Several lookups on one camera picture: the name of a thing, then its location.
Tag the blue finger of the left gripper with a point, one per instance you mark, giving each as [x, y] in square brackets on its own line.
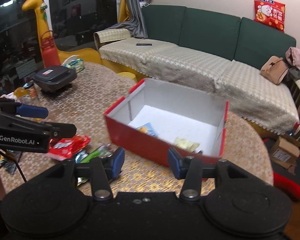
[32, 111]

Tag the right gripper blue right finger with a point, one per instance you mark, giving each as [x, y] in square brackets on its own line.
[178, 164]

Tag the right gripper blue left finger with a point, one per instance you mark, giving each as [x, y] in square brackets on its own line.
[113, 164]

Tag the green snack bar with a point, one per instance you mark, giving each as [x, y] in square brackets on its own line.
[102, 151]

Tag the red snack bag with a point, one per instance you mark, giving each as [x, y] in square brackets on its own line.
[68, 147]

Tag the cream snack bag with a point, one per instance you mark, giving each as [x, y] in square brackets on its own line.
[186, 144]

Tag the light blue snack packet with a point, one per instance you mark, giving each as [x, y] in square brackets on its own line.
[148, 129]

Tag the clear glass jar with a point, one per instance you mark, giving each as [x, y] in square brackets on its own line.
[27, 94]

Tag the black tray device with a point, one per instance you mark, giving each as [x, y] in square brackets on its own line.
[54, 78]

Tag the red cardboard box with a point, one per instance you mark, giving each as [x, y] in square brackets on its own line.
[173, 111]

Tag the red water bottle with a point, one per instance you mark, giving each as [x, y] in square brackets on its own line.
[49, 50]

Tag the yellow giraffe statue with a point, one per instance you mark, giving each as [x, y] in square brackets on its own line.
[86, 54]

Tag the tissue pack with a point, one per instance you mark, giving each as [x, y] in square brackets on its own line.
[75, 63]

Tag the cardboard parcel on floor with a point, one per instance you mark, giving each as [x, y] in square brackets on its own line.
[284, 153]

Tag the green sofa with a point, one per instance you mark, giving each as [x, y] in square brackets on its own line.
[217, 53]

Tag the phone on sofa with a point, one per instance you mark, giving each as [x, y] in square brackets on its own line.
[144, 44]

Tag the beige handbag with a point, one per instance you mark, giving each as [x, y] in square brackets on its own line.
[275, 69]

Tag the grey curtain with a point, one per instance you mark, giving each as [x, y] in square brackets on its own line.
[133, 24]

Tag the pink jacket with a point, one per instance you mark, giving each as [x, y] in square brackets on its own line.
[293, 60]

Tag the red printed cushion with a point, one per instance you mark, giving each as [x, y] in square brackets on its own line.
[270, 13]

